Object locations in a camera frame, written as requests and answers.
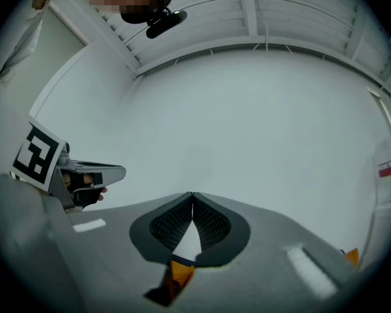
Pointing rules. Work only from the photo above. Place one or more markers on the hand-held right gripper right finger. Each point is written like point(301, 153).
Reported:
point(264, 266)

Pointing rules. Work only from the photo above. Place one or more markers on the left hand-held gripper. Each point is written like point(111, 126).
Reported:
point(36, 152)

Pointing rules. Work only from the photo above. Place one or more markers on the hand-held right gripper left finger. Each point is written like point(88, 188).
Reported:
point(117, 256)

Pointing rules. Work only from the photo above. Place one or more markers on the person's left hand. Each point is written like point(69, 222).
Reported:
point(88, 194)

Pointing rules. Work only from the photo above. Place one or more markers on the white box with red label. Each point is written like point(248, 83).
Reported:
point(389, 155)

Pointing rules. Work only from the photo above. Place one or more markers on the black head camera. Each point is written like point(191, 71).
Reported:
point(166, 23)

